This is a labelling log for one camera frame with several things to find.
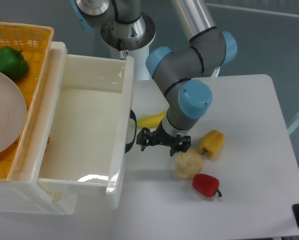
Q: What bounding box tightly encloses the yellow banana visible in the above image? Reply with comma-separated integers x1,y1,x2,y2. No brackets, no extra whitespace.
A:
137,111,167,129

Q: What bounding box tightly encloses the yellow plastic basket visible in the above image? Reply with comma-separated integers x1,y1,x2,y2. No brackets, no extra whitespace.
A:
0,22,54,183

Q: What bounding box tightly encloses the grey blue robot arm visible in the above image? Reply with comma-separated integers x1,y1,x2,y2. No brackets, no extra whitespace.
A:
71,0,237,155

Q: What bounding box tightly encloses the white drawer cabinet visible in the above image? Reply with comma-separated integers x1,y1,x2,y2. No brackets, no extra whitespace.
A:
0,41,77,215

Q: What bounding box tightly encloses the yellow bell pepper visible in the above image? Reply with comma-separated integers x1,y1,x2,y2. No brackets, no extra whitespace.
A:
199,129,225,158

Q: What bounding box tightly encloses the beige bread roll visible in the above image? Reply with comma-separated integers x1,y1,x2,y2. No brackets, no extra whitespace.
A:
175,147,203,178

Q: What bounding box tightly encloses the white drawer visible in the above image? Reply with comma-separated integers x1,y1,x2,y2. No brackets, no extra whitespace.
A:
38,54,136,209

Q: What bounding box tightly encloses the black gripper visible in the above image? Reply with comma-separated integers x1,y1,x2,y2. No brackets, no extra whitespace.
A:
136,124,191,157

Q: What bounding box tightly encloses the beige round plate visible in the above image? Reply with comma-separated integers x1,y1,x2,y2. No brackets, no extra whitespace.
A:
0,72,27,152

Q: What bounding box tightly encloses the red bell pepper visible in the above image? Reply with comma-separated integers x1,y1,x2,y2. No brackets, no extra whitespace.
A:
192,173,222,198

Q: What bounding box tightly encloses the green bell pepper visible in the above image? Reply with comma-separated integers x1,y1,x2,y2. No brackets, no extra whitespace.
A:
0,46,29,81

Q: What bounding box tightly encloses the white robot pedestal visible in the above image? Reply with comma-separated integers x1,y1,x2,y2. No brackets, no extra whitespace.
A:
100,13,156,80

